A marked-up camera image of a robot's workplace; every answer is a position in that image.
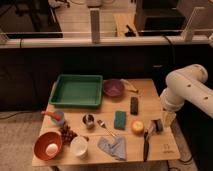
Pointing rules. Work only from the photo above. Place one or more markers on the yellow banana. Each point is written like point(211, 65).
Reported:
point(129, 86)

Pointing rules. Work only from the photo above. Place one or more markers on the blue cup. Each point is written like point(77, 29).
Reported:
point(62, 121)

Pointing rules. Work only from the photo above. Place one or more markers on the small metal cup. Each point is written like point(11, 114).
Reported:
point(88, 120)

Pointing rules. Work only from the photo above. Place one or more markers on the white paper cup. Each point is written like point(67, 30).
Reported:
point(79, 147)

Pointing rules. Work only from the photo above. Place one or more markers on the green plastic tray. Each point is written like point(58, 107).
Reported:
point(78, 91)

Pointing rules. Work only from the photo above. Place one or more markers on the bunch of dark grapes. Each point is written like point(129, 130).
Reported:
point(67, 134)

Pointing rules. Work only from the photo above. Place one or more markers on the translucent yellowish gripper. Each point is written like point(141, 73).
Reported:
point(168, 118)

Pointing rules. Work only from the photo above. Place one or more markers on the black handled brush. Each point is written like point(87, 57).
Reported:
point(155, 126)

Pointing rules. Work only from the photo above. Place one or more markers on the purple bowl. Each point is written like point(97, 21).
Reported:
point(113, 88)

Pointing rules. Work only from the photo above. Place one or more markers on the green sponge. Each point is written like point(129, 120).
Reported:
point(120, 120)

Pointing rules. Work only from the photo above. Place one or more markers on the white egg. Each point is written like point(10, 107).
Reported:
point(51, 149)

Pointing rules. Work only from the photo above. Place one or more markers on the blue folded cloth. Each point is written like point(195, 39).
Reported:
point(117, 149)

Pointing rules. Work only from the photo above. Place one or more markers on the orange bowl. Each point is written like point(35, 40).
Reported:
point(43, 141)

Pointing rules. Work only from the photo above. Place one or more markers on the orange handled utensil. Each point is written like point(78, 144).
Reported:
point(52, 115)

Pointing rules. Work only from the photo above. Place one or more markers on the black remote control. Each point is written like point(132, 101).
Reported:
point(134, 106)

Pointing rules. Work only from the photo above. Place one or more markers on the yellow red apple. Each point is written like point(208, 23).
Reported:
point(137, 127)

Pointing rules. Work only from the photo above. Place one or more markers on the metal spoon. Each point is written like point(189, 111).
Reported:
point(103, 125)

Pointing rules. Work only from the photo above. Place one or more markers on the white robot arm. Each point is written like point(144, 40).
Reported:
point(186, 84)

